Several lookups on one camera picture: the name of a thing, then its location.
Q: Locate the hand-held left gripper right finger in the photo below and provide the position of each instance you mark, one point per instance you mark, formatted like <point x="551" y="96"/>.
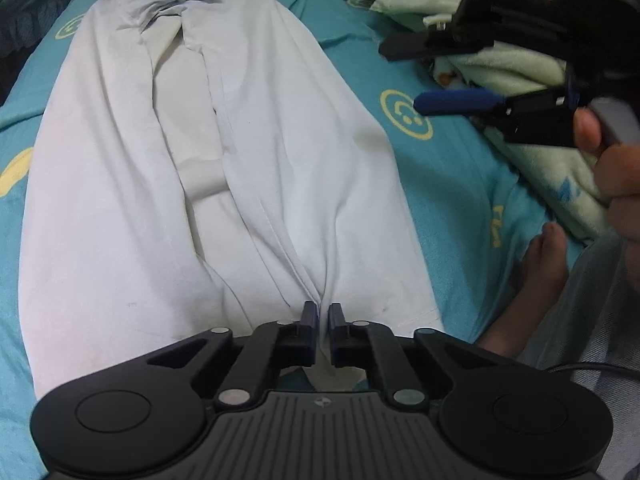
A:
<point x="337" y="335"/>

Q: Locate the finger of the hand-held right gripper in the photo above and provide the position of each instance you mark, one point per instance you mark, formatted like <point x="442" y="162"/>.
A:
<point x="450" y="101"/>
<point x="425" y="46"/>

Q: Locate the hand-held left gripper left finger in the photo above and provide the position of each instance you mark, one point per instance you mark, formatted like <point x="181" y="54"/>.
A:
<point x="309" y="335"/>

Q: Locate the person's right hand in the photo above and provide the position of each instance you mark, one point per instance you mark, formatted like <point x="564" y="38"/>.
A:
<point x="620" y="175"/>

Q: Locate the white t-shirt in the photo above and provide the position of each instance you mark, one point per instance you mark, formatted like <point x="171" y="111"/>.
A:
<point x="125" y="185"/>

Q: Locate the person's grey shorts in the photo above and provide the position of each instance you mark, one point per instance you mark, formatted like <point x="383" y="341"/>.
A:
<point x="600" y="320"/>

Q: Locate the teal bed sheet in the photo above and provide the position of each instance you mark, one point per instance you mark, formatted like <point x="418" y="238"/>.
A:
<point x="450" y="200"/>

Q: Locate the person's bare foot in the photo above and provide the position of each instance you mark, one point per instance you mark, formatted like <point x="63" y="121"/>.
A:
<point x="540" y="285"/>

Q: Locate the green fleece blanket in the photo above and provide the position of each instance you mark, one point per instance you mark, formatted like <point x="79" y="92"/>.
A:
<point x="545" y="170"/>

